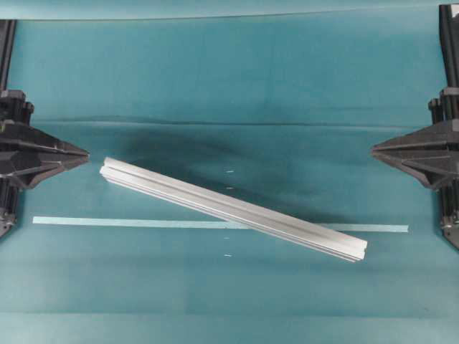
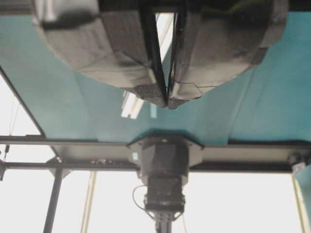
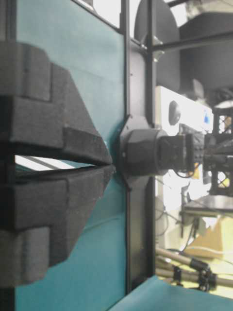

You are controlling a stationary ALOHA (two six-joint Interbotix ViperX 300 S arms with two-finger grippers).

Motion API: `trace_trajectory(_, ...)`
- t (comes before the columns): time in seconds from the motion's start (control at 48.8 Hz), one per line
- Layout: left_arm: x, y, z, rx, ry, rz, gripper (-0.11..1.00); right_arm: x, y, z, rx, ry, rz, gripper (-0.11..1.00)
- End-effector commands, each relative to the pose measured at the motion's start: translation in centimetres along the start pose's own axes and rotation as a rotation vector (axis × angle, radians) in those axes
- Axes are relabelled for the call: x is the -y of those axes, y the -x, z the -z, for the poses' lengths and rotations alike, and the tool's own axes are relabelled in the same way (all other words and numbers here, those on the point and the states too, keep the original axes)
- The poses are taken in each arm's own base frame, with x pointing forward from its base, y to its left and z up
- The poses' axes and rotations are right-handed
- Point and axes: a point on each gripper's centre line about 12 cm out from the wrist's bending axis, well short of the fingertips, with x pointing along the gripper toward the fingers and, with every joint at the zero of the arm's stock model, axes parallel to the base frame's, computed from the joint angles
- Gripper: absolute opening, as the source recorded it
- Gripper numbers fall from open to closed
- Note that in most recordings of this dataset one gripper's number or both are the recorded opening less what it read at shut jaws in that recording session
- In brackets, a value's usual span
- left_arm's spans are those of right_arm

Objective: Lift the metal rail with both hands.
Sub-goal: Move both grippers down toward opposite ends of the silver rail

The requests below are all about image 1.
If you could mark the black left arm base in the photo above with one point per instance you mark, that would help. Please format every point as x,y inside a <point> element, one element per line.
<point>9,201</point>

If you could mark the long silver aluminium rail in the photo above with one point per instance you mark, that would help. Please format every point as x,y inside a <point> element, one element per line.
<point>229,208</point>

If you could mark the light blue tape strip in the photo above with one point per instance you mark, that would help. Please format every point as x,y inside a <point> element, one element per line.
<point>68,221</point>

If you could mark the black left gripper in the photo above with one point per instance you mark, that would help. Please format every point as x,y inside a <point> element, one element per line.
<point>30,156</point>

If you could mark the teal table cloth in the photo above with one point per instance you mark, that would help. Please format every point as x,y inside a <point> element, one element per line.
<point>277,103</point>

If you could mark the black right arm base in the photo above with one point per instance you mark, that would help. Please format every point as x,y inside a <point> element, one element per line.
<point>448,196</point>

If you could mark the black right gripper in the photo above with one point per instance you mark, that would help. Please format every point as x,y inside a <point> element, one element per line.
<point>430,155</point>

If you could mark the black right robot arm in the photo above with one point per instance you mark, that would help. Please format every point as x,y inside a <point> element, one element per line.
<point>444,109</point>

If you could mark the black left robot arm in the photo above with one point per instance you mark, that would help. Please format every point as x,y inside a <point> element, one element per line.
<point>14,105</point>

